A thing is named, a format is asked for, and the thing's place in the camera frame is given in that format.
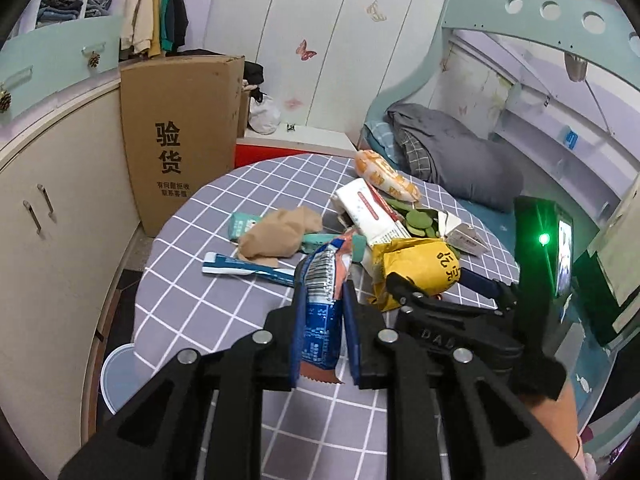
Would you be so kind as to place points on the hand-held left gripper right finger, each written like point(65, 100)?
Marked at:
point(350, 320)

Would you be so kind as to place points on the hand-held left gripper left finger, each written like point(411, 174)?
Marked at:
point(299, 320)

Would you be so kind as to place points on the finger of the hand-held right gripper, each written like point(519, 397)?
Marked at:
point(487, 287)
point(400, 287)

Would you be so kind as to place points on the blue snack wrapper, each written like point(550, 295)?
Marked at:
point(320, 310)

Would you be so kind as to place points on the yellow plastic bag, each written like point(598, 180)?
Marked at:
point(415, 265)

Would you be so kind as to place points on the crushed white blue carton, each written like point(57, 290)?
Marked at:
point(467, 240)

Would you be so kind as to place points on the person's right forearm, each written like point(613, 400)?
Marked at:
point(555, 420)

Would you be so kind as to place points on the blue white toothpaste tube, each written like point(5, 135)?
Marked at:
point(250, 267)

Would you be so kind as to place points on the teal wrapper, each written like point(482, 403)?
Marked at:
point(315, 241)

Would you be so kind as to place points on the white board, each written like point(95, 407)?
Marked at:
point(617, 245)

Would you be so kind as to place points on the white red carton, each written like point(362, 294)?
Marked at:
point(365, 207)

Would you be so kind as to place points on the beige stocking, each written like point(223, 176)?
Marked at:
point(280, 232)

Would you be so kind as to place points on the round table with grid cloth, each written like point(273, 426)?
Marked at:
point(210, 310)

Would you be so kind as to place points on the teal small packet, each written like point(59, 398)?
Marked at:
point(242, 225)

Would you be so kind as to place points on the orange white snack bag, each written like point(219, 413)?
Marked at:
point(382, 175)

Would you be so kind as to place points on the blue card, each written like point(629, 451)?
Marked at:
point(570, 138)

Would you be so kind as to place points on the grey blanket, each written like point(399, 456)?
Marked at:
point(465, 155)

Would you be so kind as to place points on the plaid cloth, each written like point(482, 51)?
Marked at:
point(415, 152)

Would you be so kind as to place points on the blue checked pillow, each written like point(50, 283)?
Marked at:
point(380, 135)

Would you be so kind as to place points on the red white box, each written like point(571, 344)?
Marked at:
point(295, 152)

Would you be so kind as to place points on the blue plastic stool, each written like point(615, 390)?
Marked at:
point(120, 375)

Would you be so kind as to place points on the grey hanging lamp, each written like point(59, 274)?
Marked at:
point(575, 66)

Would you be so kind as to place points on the white plastic bag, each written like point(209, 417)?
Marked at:
point(264, 115)

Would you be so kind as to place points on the large cardboard box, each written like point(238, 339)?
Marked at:
point(175, 125)

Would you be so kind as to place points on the black bag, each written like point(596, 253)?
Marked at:
point(253, 74)

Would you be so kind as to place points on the pink butterfly sticker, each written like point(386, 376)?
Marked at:
point(306, 50)

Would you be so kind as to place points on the white cabinet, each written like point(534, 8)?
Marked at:
point(60, 210)

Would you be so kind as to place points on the cream butterfly sticker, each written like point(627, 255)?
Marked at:
point(376, 11)

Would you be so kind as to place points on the yellow hanging garment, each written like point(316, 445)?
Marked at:
point(159, 25)

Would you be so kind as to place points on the pinecone ornament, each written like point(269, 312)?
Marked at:
point(94, 60)
point(5, 101)

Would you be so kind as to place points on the black hanging garment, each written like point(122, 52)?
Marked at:
point(179, 10)

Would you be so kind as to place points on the green hanging garment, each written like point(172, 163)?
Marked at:
point(167, 10)

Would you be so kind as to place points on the cream hanging garment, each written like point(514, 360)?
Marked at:
point(140, 5)

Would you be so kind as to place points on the teal drawer unit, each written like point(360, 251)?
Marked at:
point(50, 55)

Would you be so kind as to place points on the folded clothes on shelf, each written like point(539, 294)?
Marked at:
point(62, 0)

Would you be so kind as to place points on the teal bed frame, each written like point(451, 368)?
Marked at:
point(530, 15)

